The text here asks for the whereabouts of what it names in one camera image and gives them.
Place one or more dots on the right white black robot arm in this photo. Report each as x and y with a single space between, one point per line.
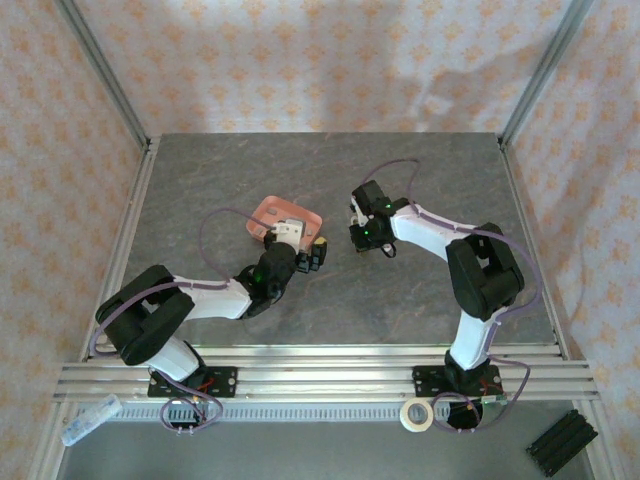
425 235

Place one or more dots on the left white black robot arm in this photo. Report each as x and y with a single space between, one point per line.
215 300

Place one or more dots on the pink plastic tray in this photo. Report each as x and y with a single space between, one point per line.
295 209

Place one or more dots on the aluminium frame post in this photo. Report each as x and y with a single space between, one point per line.
547 65
102 65

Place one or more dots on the clear plastic bottle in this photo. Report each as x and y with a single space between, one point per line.
90 419

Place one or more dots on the small green circuit board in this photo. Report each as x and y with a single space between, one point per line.
494 400

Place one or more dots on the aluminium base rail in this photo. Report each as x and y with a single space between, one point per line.
325 380

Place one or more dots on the black aluminium extrusion piece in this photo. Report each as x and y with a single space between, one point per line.
562 442

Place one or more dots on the white tape roll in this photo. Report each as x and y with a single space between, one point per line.
406 414

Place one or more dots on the aluminium table side rail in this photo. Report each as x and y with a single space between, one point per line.
529 225
124 240

